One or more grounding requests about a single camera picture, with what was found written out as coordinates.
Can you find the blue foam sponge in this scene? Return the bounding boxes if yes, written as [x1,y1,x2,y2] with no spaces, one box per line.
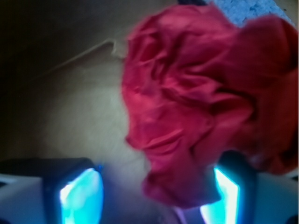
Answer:
[207,0,295,27]

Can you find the red paper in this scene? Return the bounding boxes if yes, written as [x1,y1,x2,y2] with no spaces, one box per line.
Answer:
[121,4,299,208]

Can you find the glowing blue gripper left finger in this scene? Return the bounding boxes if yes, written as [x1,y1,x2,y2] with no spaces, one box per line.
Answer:
[0,158,104,224]

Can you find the glowing blue gripper right finger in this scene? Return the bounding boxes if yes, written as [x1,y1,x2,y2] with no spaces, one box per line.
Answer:
[200,151,299,224]

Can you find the brown paper bag bin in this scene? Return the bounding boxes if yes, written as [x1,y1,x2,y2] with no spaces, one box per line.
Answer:
[0,0,178,178]

